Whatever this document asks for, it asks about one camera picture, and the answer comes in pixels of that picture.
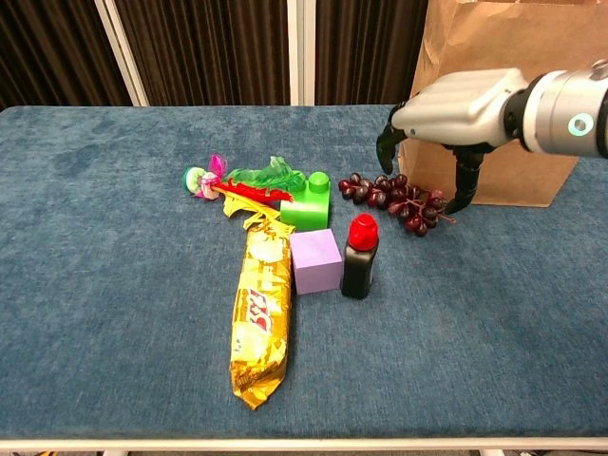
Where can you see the white partition post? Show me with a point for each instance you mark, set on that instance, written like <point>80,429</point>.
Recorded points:
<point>301,47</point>
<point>123,57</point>

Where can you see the white table edge rail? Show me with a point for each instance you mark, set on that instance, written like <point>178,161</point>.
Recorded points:
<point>285,444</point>

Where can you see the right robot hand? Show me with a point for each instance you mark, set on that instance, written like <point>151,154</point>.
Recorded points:
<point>456,109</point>

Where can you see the colourful feather shuttlecock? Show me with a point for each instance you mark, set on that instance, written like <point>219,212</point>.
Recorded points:
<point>247,187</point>

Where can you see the dark pleated partition panel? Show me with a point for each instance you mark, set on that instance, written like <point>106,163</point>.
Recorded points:
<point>57,47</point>
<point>370,47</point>
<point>214,47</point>

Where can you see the small red toy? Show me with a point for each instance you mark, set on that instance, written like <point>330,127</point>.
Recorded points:
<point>358,266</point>

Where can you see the purple cube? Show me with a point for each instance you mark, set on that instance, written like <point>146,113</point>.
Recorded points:
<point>316,261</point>

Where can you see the gold biscuit packet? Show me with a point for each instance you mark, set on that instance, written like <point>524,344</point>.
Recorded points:
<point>261,323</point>

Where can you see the green toy brick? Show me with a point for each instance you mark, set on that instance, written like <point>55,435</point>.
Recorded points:
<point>306,214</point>

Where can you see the purple grape bunch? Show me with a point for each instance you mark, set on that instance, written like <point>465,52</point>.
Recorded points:
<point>375,195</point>

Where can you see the brown paper bag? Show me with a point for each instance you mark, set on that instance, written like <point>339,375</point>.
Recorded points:
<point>522,38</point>

